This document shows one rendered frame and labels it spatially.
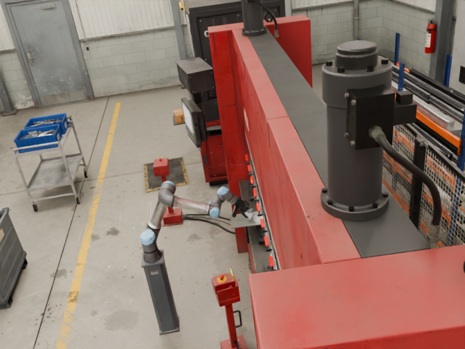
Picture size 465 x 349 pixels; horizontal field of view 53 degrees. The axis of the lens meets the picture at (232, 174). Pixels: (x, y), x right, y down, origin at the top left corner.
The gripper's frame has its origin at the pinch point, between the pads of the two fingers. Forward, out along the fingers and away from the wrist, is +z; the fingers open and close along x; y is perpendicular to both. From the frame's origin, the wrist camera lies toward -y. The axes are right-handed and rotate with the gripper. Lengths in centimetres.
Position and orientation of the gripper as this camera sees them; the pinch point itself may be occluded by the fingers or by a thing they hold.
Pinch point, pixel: (250, 217)
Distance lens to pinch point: 367.9
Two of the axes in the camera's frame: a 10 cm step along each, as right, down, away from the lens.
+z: 7.2, 6.1, 3.1
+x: 0.3, -4.8, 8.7
